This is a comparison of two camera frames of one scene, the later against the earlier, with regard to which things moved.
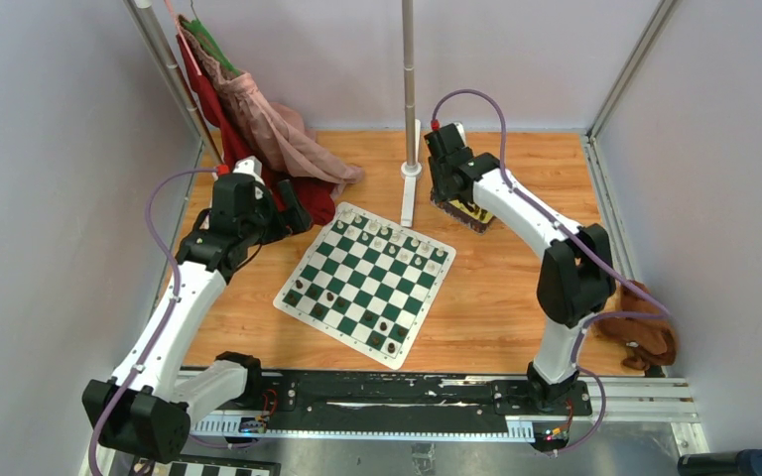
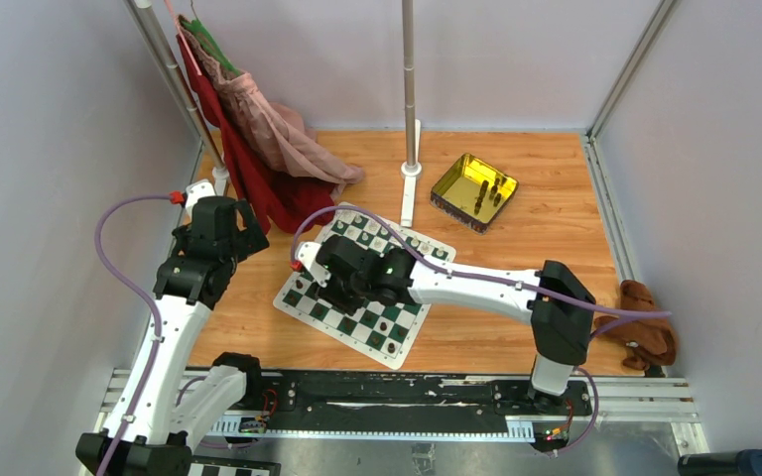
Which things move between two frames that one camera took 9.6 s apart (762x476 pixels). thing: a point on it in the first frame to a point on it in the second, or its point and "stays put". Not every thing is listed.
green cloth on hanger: (224, 62) stays put
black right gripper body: (441, 186) to (348, 297)
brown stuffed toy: (654, 339) stays put
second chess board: (200, 466) stays put
